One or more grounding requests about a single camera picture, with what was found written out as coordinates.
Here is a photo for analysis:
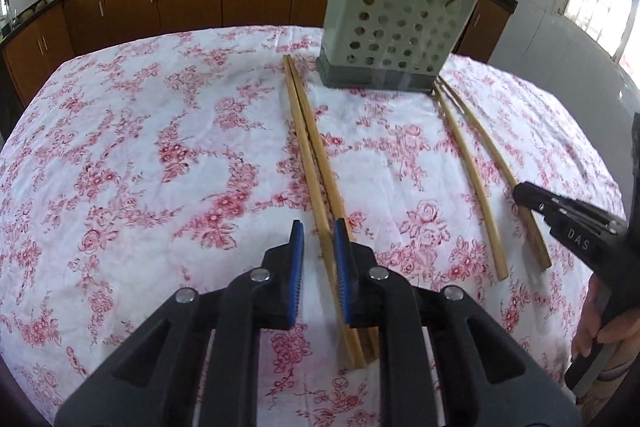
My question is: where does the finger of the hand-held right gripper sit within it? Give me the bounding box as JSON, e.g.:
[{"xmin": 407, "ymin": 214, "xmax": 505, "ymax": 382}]
[{"xmin": 512, "ymin": 181, "xmax": 629, "ymax": 234}]

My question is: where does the pale green perforated chopstick holder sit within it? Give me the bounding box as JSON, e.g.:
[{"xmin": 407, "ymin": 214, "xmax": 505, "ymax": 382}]
[{"xmin": 315, "ymin": 0, "xmax": 488, "ymax": 94}]

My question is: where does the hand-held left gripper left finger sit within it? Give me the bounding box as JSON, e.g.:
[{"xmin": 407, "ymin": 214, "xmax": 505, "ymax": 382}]
[{"xmin": 54, "ymin": 220, "xmax": 306, "ymax": 427}]

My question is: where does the person's right hand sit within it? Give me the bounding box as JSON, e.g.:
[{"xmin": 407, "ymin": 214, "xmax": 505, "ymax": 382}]
[{"xmin": 571, "ymin": 271, "xmax": 640, "ymax": 385}]

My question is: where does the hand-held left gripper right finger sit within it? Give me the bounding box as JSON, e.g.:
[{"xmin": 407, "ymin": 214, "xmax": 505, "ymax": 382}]
[{"xmin": 333, "ymin": 218, "xmax": 583, "ymax": 427}]

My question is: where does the wooden chopstick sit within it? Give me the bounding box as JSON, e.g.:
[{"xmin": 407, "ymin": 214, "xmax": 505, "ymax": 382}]
[
  {"xmin": 289, "ymin": 55, "xmax": 381, "ymax": 368},
  {"xmin": 432, "ymin": 79, "xmax": 510, "ymax": 282},
  {"xmin": 439, "ymin": 77, "xmax": 553, "ymax": 270},
  {"xmin": 282, "ymin": 55, "xmax": 368, "ymax": 370}
]

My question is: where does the red floral white tablecloth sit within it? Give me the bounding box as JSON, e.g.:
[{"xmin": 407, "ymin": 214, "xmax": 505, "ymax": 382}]
[{"xmin": 0, "ymin": 24, "xmax": 631, "ymax": 427}]

